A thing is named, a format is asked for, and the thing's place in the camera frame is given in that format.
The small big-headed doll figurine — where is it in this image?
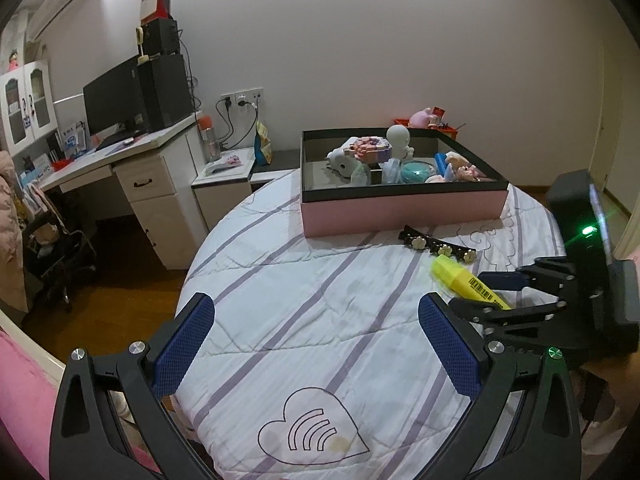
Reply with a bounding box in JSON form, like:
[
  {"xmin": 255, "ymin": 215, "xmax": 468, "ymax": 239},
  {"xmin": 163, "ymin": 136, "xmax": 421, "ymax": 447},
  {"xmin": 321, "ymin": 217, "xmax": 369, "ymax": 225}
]
[{"xmin": 445, "ymin": 152, "xmax": 483, "ymax": 181}]

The pink bed sheet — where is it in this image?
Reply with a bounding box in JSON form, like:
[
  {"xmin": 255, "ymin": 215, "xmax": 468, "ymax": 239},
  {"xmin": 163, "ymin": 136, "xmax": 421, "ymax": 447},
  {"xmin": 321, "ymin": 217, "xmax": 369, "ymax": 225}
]
[{"xmin": 0, "ymin": 330, "xmax": 66, "ymax": 480}]

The black power cable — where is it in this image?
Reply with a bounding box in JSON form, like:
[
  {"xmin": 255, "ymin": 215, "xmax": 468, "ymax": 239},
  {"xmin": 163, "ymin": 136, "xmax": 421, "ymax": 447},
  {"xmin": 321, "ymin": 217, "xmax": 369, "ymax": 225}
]
[{"xmin": 216, "ymin": 97, "xmax": 261, "ymax": 151}]

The pink flat packet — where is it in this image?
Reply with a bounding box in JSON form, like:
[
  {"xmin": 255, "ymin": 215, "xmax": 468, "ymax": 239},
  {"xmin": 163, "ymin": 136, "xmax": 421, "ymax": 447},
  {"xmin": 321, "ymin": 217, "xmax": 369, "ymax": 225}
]
[{"xmin": 207, "ymin": 155, "xmax": 246, "ymax": 173}]

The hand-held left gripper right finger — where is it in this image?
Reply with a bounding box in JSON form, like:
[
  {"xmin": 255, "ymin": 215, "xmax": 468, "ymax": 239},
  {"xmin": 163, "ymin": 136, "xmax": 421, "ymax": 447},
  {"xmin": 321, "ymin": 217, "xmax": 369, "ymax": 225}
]
[{"xmin": 418, "ymin": 293, "xmax": 584, "ymax": 480}]

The water bottle with red cap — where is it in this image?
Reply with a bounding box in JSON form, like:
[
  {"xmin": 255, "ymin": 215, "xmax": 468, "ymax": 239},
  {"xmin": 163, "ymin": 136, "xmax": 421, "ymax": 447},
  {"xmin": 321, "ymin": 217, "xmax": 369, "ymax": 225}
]
[{"xmin": 196, "ymin": 115, "xmax": 222, "ymax": 163}]

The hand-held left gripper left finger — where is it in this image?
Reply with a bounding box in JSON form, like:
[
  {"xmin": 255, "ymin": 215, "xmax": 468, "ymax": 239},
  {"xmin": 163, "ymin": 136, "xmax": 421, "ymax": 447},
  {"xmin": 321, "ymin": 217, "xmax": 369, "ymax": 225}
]
[{"xmin": 49, "ymin": 292, "xmax": 216, "ymax": 480}]

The black computer tower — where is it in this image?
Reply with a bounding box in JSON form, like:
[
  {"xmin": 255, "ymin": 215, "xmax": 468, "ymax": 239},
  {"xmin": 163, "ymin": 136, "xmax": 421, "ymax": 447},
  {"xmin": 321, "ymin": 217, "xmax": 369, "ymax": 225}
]
[{"xmin": 137, "ymin": 52, "xmax": 195, "ymax": 132}]

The blue printed box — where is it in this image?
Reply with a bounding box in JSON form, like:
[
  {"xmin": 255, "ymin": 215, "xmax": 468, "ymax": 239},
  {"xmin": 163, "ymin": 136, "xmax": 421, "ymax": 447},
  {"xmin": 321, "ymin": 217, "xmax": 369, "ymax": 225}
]
[{"xmin": 60, "ymin": 122, "xmax": 86, "ymax": 153}]

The white elephant toy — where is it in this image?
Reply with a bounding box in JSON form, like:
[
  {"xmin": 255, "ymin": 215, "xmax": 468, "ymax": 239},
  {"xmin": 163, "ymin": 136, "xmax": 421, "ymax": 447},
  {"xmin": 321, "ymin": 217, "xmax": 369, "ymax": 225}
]
[{"xmin": 326, "ymin": 145, "xmax": 371, "ymax": 178}]

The low dark-topped cabinet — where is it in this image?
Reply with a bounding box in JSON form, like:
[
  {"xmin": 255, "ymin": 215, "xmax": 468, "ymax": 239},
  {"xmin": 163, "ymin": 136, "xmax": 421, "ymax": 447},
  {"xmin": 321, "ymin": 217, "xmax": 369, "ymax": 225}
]
[{"xmin": 250, "ymin": 149, "xmax": 303, "ymax": 193}]

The white glass-door cabinet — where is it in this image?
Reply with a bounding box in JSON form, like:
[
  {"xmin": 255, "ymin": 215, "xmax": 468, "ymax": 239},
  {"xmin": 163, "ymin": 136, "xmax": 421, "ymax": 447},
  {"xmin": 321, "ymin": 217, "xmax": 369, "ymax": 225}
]
[{"xmin": 0, "ymin": 59, "xmax": 56, "ymax": 156}]

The white air conditioner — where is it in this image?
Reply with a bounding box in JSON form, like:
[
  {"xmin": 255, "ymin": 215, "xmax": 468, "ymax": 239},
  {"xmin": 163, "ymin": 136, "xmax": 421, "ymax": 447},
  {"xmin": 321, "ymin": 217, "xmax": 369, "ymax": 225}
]
[{"xmin": 27, "ymin": 0, "xmax": 96, "ymax": 43}]

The teal round compact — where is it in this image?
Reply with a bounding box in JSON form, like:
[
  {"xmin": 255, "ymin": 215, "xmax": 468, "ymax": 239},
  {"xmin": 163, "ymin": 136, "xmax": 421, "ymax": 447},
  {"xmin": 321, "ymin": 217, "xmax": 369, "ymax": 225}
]
[{"xmin": 400, "ymin": 161, "xmax": 436, "ymax": 183}]

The black computer monitor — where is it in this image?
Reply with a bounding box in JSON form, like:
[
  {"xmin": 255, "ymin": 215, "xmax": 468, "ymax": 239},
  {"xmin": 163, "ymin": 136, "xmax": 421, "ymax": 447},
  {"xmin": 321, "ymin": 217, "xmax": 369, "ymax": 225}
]
[{"xmin": 82, "ymin": 55, "xmax": 146, "ymax": 136}]

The white door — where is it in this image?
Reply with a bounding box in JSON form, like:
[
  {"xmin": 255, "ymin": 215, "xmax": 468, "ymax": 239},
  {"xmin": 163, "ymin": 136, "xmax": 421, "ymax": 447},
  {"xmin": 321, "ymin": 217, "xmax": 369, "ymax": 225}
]
[{"xmin": 587, "ymin": 45, "xmax": 631, "ymax": 211}]

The black keyboard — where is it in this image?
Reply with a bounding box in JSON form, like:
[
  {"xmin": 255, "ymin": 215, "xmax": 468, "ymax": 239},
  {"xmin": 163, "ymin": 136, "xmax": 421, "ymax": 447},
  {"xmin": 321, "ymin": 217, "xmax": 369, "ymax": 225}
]
[{"xmin": 95, "ymin": 130, "xmax": 151, "ymax": 152}]

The red storage crate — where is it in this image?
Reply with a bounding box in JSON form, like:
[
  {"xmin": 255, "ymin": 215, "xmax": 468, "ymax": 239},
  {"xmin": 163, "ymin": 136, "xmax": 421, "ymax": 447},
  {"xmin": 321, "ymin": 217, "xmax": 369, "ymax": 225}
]
[{"xmin": 394, "ymin": 117, "xmax": 458, "ymax": 138}]

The white bedside cabinet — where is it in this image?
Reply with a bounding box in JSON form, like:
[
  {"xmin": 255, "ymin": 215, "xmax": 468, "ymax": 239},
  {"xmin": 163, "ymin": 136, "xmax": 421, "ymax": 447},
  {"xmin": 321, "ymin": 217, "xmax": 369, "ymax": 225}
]
[{"xmin": 191, "ymin": 147, "xmax": 258, "ymax": 233}]

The yellow highlighter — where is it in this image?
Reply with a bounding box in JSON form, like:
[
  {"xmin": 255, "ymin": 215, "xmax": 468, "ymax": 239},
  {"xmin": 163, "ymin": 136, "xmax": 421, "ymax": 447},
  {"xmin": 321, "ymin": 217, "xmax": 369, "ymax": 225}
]
[{"xmin": 431, "ymin": 254, "xmax": 513, "ymax": 311}]

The black speaker box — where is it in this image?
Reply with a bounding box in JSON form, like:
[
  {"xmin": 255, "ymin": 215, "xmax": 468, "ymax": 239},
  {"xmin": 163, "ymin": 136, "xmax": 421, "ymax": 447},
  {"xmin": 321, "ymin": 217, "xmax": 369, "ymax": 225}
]
[{"xmin": 140, "ymin": 19, "xmax": 180, "ymax": 57}]

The blue yellow snack bag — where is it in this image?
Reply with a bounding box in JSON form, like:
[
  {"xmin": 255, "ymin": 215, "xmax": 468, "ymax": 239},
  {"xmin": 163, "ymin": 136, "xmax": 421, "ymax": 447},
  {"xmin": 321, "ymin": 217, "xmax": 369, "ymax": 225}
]
[{"xmin": 252, "ymin": 120, "xmax": 273, "ymax": 166}]

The black flowered hair clip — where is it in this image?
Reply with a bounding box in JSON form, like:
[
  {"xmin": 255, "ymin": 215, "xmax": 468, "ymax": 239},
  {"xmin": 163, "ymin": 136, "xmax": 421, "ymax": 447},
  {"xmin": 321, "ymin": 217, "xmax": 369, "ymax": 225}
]
[{"xmin": 397, "ymin": 225, "xmax": 478, "ymax": 265}]

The beige plush toy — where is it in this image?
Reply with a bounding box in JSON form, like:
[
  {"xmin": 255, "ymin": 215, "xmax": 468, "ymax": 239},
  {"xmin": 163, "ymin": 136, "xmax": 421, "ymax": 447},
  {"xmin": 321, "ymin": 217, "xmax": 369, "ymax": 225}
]
[{"xmin": 32, "ymin": 220, "xmax": 61, "ymax": 251}]

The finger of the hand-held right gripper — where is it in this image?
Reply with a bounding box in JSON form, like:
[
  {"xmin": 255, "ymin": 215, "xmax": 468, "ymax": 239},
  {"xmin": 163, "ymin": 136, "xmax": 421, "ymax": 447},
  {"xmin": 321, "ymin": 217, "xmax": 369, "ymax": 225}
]
[
  {"xmin": 447, "ymin": 298, "xmax": 578, "ymax": 356},
  {"xmin": 479, "ymin": 256, "xmax": 577, "ymax": 304}
]

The white round-head figurine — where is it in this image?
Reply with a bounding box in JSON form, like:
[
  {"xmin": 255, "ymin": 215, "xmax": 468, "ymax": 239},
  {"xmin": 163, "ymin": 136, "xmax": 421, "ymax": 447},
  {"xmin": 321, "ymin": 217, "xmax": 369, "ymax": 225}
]
[{"xmin": 386, "ymin": 124, "xmax": 416, "ymax": 161}]

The white desk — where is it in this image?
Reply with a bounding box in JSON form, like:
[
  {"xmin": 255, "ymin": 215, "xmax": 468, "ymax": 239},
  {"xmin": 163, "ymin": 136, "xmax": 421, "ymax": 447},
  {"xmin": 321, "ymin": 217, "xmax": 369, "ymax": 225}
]
[{"xmin": 40, "ymin": 110, "xmax": 211, "ymax": 271}]

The pink storage box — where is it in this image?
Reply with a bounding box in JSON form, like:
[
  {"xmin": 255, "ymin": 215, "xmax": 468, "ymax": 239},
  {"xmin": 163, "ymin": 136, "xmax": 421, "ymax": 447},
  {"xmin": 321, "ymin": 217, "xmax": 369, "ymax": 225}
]
[{"xmin": 300, "ymin": 127, "xmax": 510, "ymax": 238}]

